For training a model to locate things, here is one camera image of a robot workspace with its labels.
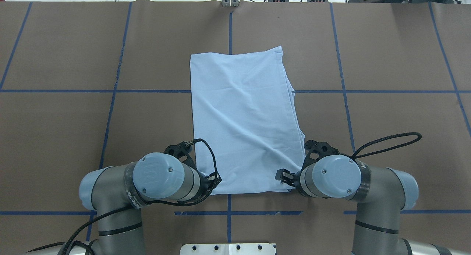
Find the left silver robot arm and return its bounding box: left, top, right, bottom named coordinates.
left=27, top=139, right=222, bottom=255

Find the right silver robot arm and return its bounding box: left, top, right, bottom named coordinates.
left=275, top=140, right=465, bottom=255

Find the white metal base plate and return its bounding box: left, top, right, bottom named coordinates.
left=180, top=243, right=277, bottom=255

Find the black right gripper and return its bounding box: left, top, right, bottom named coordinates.
left=275, top=140, right=339, bottom=189

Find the light blue t-shirt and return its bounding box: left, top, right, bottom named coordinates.
left=190, top=46, right=305, bottom=195

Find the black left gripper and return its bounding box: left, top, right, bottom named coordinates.
left=164, top=141, right=222, bottom=202

